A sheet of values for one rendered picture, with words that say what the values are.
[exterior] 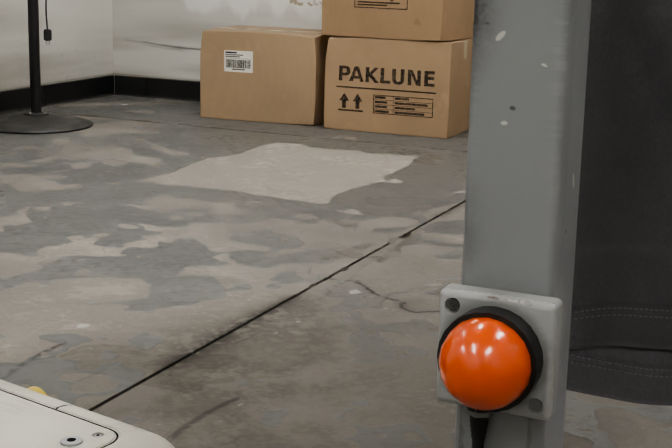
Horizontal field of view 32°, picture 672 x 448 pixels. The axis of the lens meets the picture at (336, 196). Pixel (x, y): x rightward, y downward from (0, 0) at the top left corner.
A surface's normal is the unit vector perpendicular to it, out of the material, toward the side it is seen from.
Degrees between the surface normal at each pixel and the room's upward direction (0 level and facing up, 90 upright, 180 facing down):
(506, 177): 90
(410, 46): 89
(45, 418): 0
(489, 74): 90
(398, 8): 91
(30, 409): 0
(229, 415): 0
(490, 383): 100
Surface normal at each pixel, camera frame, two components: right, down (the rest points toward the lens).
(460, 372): -0.56, -0.01
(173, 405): 0.02, -0.98
